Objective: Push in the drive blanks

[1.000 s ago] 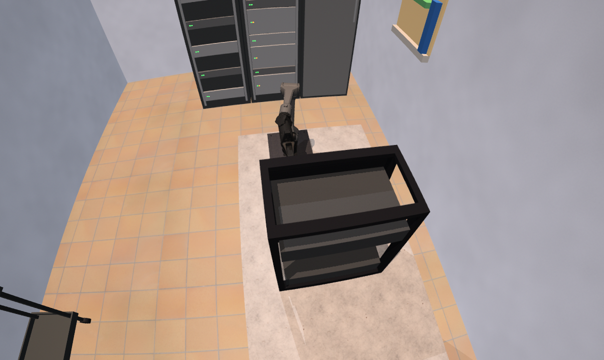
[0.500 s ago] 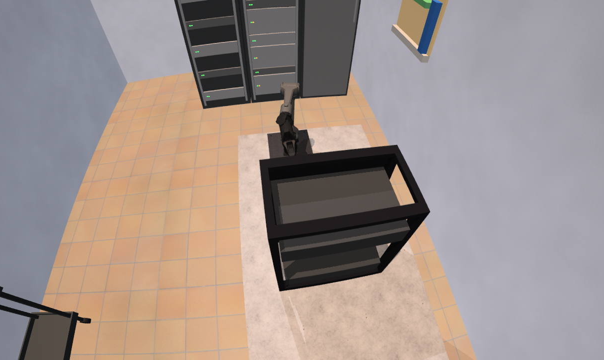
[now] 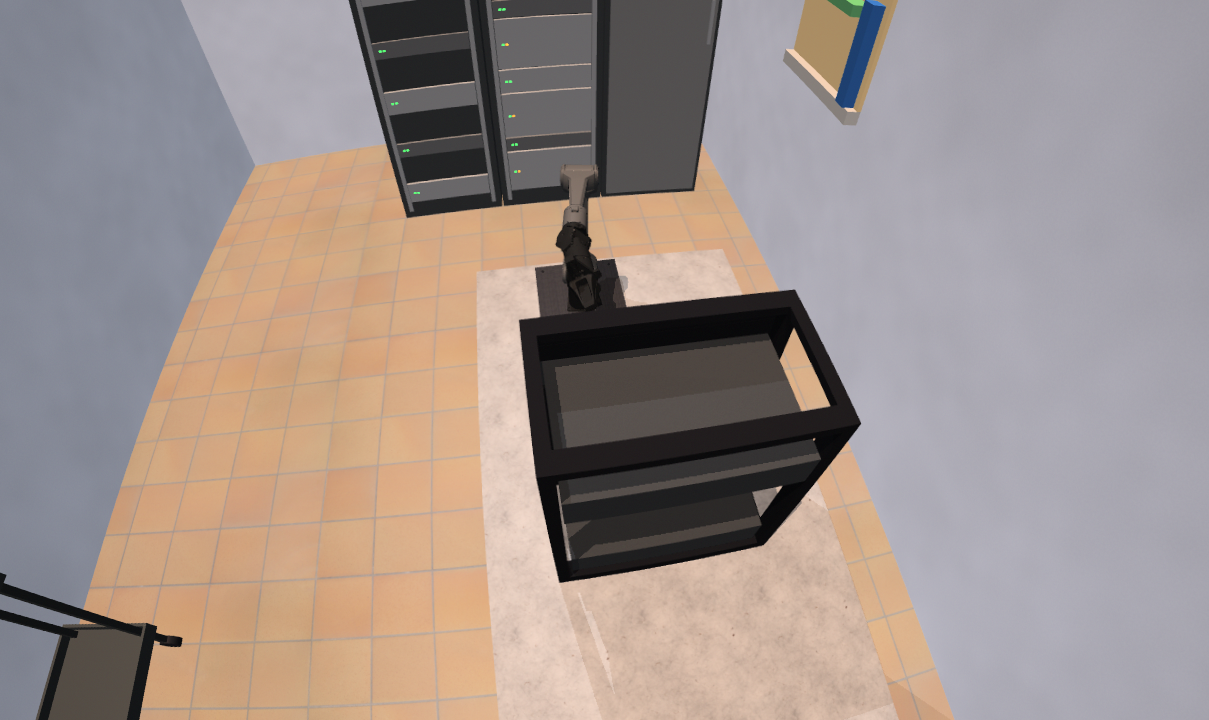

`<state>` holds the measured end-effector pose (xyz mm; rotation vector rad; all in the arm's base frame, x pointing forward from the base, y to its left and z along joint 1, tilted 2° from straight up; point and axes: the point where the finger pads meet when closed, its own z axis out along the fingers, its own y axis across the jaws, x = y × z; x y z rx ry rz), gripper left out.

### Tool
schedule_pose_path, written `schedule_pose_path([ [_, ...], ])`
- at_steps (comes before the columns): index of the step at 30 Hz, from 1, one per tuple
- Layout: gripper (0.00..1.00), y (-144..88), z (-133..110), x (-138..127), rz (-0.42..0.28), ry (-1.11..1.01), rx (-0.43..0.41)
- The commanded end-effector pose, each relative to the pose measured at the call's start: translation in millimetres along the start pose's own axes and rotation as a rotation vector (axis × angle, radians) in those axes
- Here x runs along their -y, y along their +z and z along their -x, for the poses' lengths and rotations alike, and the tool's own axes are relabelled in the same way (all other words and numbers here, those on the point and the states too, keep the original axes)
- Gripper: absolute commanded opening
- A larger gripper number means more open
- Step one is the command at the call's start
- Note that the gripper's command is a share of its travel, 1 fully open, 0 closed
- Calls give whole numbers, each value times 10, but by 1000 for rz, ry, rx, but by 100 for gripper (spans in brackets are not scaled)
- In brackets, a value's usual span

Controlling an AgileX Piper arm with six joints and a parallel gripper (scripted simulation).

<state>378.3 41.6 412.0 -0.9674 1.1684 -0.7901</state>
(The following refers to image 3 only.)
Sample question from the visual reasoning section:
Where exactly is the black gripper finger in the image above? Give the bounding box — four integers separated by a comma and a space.
569, 274, 597, 310
574, 281, 601, 310

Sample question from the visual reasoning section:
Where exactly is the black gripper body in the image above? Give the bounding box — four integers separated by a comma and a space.
565, 254, 602, 307

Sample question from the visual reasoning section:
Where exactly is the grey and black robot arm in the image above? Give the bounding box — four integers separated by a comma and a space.
555, 164, 598, 312

